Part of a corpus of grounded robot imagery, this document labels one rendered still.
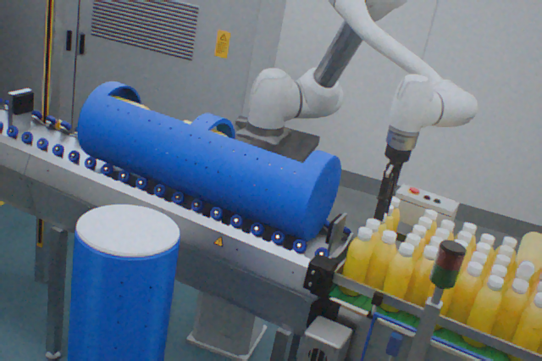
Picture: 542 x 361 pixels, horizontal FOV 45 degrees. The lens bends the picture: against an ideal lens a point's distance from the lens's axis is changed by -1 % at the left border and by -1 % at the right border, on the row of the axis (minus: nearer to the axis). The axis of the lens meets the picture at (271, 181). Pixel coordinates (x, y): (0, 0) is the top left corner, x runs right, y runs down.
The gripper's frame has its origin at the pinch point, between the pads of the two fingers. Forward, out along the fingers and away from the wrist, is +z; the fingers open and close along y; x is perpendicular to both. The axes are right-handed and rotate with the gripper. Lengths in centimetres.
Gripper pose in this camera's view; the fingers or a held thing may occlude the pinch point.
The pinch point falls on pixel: (383, 207)
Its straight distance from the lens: 203.4
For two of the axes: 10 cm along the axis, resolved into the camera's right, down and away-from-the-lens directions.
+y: -4.4, 2.8, -8.5
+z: -1.7, 9.0, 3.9
